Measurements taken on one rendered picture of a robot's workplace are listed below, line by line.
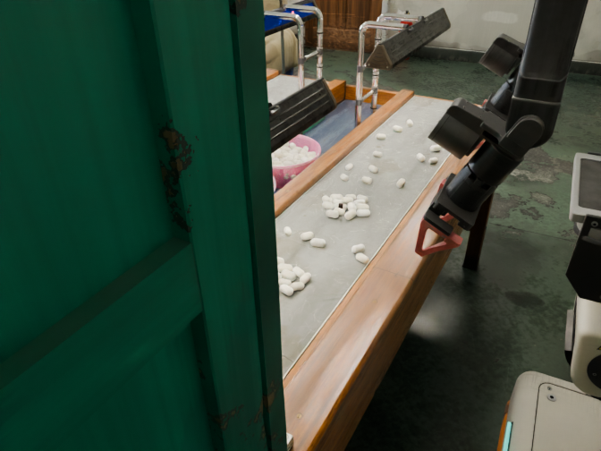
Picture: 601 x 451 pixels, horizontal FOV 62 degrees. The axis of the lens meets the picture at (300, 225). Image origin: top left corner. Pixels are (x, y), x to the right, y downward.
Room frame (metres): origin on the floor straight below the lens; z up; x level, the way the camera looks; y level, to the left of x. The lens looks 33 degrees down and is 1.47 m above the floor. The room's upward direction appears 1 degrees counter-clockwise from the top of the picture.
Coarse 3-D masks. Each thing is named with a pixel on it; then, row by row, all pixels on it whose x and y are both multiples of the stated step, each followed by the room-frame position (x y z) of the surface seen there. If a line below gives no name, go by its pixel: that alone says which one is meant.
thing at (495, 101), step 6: (504, 84) 1.04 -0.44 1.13; (510, 84) 1.03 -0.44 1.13; (498, 90) 1.05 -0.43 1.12; (504, 90) 1.03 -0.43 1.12; (510, 90) 1.02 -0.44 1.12; (492, 96) 1.08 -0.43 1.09; (498, 96) 1.03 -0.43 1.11; (504, 96) 1.02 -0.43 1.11; (510, 96) 1.02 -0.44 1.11; (492, 102) 1.04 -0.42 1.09; (498, 102) 1.03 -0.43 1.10; (504, 102) 1.02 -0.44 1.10; (510, 102) 1.02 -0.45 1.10; (486, 108) 1.01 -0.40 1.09; (492, 108) 1.02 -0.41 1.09; (498, 108) 1.02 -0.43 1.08; (504, 108) 1.02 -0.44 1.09; (498, 114) 1.01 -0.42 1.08; (504, 114) 1.02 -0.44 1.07; (504, 120) 1.00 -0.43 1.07
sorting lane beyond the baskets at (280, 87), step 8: (272, 80) 2.38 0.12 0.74; (280, 80) 2.38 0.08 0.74; (288, 80) 2.38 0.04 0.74; (296, 80) 2.37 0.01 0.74; (304, 80) 2.37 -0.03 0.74; (312, 80) 2.37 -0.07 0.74; (272, 88) 2.26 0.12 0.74; (280, 88) 2.26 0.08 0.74; (288, 88) 2.26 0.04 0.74; (296, 88) 2.25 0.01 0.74; (272, 96) 2.15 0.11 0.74; (280, 96) 2.15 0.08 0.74; (272, 104) 2.05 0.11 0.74
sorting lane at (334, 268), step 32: (384, 128) 1.76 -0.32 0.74; (416, 128) 1.75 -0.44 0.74; (352, 160) 1.49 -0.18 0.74; (384, 160) 1.49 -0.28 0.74; (416, 160) 1.48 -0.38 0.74; (320, 192) 1.28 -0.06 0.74; (352, 192) 1.28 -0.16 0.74; (384, 192) 1.28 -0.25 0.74; (416, 192) 1.27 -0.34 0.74; (288, 224) 1.12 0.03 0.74; (320, 224) 1.11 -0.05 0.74; (352, 224) 1.11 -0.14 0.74; (384, 224) 1.11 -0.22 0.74; (288, 256) 0.97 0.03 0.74; (320, 256) 0.97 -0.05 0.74; (352, 256) 0.97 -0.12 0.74; (320, 288) 0.85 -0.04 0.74; (288, 320) 0.75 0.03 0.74; (320, 320) 0.75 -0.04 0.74; (288, 352) 0.67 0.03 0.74
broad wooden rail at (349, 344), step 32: (448, 160) 1.45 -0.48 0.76; (416, 224) 1.07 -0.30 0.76; (384, 256) 0.93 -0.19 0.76; (416, 256) 0.93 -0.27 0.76; (448, 256) 1.16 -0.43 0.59; (352, 288) 0.84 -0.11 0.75; (384, 288) 0.82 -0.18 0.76; (416, 288) 0.88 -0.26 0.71; (352, 320) 0.72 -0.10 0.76; (384, 320) 0.72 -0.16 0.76; (320, 352) 0.64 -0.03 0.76; (352, 352) 0.64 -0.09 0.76; (384, 352) 0.72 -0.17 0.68; (288, 384) 0.57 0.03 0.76; (320, 384) 0.57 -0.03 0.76; (352, 384) 0.58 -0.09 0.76; (288, 416) 0.51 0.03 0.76; (320, 416) 0.51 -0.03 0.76; (352, 416) 0.59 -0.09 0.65; (320, 448) 0.47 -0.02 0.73
